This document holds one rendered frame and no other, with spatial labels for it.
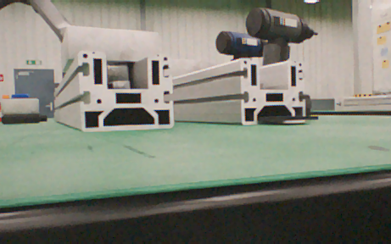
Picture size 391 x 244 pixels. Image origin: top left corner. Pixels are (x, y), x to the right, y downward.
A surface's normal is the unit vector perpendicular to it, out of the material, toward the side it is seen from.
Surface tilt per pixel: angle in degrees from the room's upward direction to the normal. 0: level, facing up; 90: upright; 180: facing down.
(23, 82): 90
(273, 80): 90
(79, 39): 90
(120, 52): 90
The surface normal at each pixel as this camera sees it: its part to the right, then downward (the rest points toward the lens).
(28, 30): 0.37, 0.04
